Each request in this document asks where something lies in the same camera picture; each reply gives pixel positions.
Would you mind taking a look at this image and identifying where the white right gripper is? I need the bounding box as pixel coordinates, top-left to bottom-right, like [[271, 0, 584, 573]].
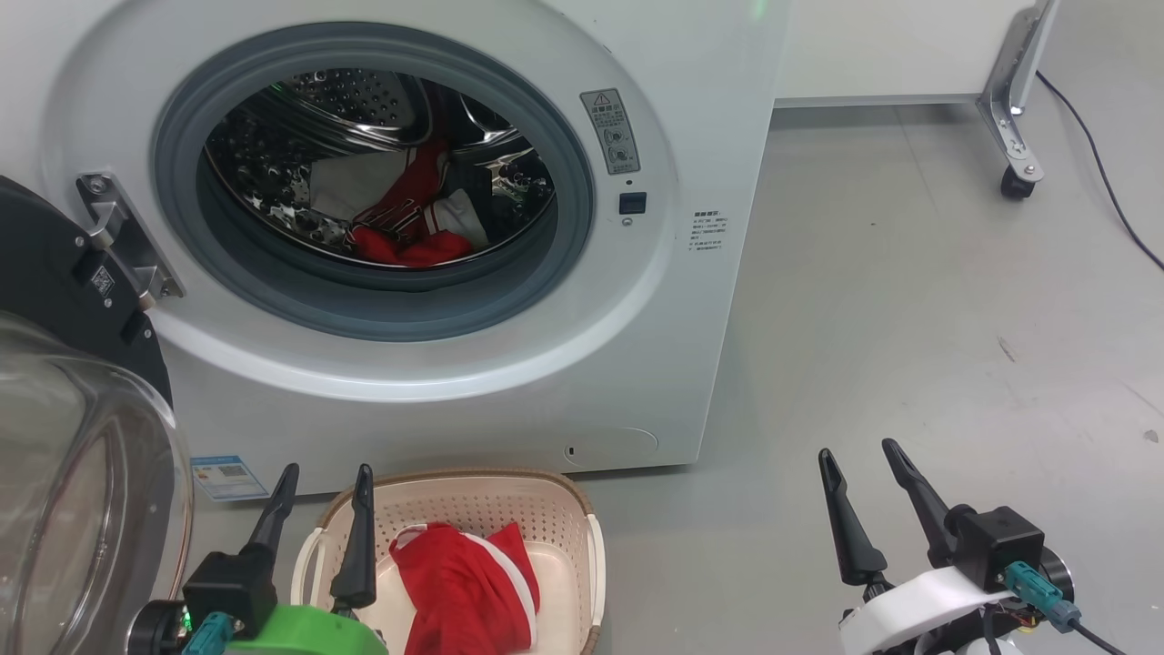
[[818, 438, 1015, 655]]

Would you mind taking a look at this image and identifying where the thin black floor cable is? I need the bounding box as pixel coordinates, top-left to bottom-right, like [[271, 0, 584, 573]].
[[1037, 71, 1164, 272]]

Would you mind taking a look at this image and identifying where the round white service flap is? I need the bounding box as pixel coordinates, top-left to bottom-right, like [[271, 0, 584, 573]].
[[562, 426, 659, 469]]

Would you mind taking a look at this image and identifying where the blue energy label sticker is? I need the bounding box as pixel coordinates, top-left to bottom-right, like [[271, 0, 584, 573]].
[[189, 455, 270, 503]]

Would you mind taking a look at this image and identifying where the black round glass washer door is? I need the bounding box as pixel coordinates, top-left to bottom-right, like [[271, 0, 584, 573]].
[[0, 173, 195, 655]]

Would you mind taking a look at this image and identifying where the cream perforated basket brown rim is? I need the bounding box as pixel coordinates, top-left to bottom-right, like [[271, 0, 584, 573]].
[[291, 469, 607, 655]]

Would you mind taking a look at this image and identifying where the red Bulls basketball jersey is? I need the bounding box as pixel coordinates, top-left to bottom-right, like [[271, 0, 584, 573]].
[[309, 136, 492, 269]]

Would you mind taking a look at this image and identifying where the grey warning label sticker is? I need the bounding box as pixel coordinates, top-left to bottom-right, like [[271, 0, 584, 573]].
[[580, 88, 641, 176]]

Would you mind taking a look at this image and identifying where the metal washing machine door hinge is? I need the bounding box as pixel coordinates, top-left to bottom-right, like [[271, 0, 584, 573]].
[[75, 173, 186, 310]]

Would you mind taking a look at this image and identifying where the camera cable teal plug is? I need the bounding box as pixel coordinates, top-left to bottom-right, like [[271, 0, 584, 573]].
[[1003, 561, 1129, 655], [182, 611, 239, 655]]

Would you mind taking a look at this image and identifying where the white front-load washing machine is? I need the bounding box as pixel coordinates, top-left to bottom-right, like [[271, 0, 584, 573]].
[[0, 0, 792, 497]]

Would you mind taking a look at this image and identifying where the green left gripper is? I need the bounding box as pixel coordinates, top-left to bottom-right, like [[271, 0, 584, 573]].
[[223, 463, 390, 655]]

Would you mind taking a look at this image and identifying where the white cabinet panel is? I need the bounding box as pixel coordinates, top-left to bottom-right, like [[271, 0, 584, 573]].
[[773, 0, 1038, 108]]

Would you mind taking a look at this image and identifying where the silver metal cabinet leg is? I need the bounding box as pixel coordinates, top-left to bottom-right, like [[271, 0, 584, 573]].
[[976, 0, 1060, 183]]

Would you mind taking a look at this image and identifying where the right camera cable teal plug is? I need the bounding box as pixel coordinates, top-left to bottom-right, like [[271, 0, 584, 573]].
[[1003, 561, 1129, 655]]

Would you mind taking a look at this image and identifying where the red shorts white trim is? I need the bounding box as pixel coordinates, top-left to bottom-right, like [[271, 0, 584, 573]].
[[389, 521, 542, 655]]

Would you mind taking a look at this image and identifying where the left camera cable teal plug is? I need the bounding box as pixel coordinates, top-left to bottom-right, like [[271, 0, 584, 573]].
[[182, 611, 239, 655]]

